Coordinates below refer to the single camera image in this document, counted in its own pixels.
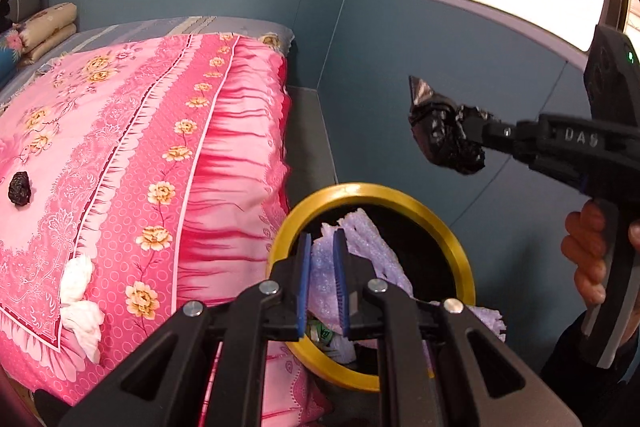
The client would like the pink floral blanket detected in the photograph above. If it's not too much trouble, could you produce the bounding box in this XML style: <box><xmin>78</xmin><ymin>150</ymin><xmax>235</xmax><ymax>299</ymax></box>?
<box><xmin>0</xmin><ymin>32</ymin><xmax>333</xmax><ymax>427</ymax></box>

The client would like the person's right forearm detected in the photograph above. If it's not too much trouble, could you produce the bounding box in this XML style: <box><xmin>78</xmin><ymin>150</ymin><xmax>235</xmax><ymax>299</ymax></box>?
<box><xmin>541</xmin><ymin>311</ymin><xmax>640</xmax><ymax>427</ymax></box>

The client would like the black gold-rimmed trash bin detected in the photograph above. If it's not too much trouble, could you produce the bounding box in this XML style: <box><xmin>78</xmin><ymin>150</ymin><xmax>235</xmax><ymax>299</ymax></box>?
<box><xmin>267</xmin><ymin>182</ymin><xmax>477</xmax><ymax>393</ymax></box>

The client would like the pointed black plastic bag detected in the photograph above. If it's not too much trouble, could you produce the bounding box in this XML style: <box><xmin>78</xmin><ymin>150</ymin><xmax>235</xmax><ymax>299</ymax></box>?
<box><xmin>407</xmin><ymin>75</ymin><xmax>487</xmax><ymax>176</ymax></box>

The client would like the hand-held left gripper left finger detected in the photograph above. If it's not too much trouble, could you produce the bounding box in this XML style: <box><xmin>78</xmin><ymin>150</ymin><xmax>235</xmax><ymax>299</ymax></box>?
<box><xmin>57</xmin><ymin>232</ymin><xmax>313</xmax><ymax>427</ymax></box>

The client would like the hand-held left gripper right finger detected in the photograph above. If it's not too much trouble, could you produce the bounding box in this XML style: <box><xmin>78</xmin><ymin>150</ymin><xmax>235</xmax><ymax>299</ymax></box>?
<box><xmin>332</xmin><ymin>227</ymin><xmax>583</xmax><ymax>427</ymax></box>

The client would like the small purple foam piece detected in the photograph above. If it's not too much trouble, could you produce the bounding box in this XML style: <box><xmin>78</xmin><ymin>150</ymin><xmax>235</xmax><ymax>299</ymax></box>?
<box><xmin>467</xmin><ymin>304</ymin><xmax>507</xmax><ymax>344</ymax></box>

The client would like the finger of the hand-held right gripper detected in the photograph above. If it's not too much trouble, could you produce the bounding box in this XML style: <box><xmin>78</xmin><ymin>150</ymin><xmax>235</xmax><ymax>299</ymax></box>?
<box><xmin>460</xmin><ymin>107</ymin><xmax>543</xmax><ymax>160</ymax></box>
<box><xmin>507</xmin><ymin>151</ymin><xmax>592</xmax><ymax>196</ymax></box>

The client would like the blue floral folded quilt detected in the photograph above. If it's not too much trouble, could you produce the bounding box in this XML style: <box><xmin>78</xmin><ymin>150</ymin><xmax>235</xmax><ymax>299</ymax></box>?
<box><xmin>0</xmin><ymin>29</ymin><xmax>23</xmax><ymax>84</ymax></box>

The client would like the white crumpled tissue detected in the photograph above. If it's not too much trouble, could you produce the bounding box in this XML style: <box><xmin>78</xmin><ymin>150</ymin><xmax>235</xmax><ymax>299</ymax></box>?
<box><xmin>62</xmin><ymin>299</ymin><xmax>106</xmax><ymax>358</ymax></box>
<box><xmin>59</xmin><ymin>255</ymin><xmax>94</xmax><ymax>303</ymax></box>

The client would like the round black plastic bag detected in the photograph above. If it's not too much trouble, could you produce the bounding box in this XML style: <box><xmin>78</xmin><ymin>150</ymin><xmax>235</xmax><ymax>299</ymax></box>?
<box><xmin>7</xmin><ymin>171</ymin><xmax>33</xmax><ymax>208</ymax></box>

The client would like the large purple foam sheet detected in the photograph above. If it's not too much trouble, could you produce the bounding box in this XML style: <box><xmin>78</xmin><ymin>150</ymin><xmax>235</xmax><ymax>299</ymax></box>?
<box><xmin>309</xmin><ymin>212</ymin><xmax>417</xmax><ymax>360</ymax></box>

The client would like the beige floral folded quilt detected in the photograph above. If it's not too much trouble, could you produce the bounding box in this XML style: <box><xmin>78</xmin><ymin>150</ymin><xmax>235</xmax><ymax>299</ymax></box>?
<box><xmin>12</xmin><ymin>2</ymin><xmax>78</xmax><ymax>68</ymax></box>

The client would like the person's right hand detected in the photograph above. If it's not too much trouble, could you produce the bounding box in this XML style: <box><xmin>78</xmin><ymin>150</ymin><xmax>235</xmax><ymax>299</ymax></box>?
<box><xmin>561</xmin><ymin>199</ymin><xmax>640</xmax><ymax>308</ymax></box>

